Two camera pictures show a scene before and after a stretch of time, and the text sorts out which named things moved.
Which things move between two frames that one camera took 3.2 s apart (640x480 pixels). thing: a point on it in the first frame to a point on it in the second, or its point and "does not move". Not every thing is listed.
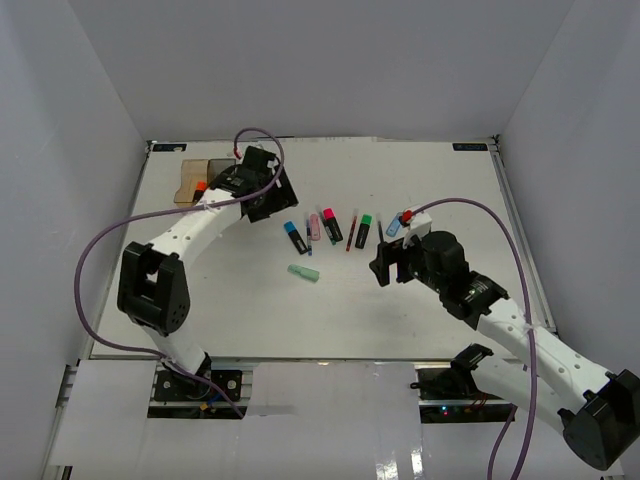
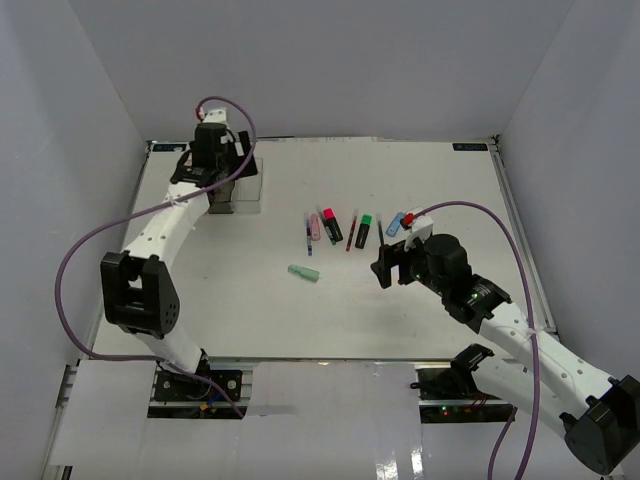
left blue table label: x=169 y=147 does not move
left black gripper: x=282 y=197 to x=244 y=147
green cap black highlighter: x=366 y=221 does not move
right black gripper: x=388 y=254 does not move
